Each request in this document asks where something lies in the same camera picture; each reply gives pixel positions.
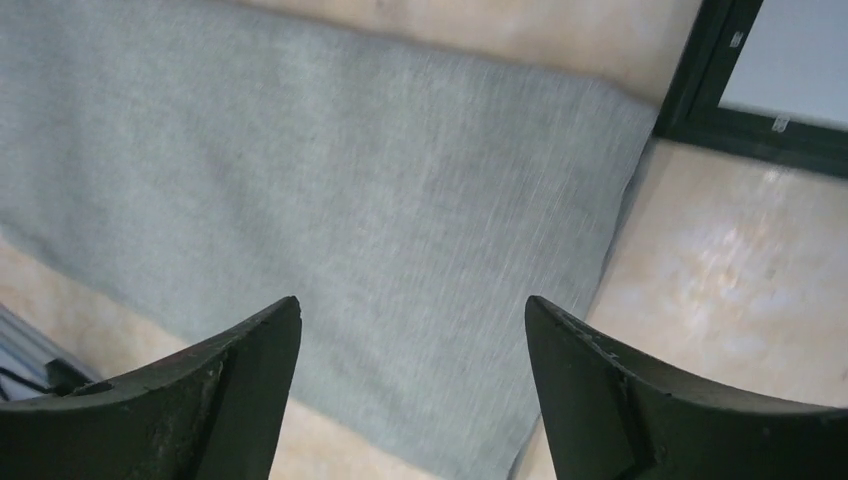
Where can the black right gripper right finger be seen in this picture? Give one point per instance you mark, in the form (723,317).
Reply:
(611,411)

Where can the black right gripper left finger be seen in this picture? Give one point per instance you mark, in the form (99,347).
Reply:
(213,410)

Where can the grey cloth napkin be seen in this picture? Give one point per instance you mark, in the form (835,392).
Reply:
(197,160)

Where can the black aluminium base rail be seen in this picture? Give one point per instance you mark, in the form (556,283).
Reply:
(32,365)

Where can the black and grey chessboard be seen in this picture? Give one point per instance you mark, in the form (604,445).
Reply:
(766,80)

